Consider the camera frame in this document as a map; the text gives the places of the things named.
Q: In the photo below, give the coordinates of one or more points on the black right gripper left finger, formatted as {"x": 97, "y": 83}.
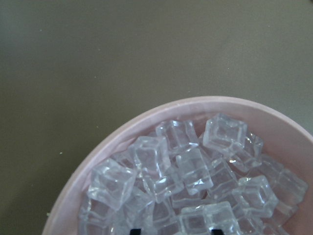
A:
{"x": 136, "y": 231}

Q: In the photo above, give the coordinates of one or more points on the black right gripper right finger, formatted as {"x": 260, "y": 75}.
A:
{"x": 216, "y": 232}

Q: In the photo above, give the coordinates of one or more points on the clear ice cubes pile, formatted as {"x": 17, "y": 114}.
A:
{"x": 176, "y": 182}

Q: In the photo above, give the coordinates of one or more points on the pink bowl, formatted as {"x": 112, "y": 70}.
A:
{"x": 284, "y": 139}

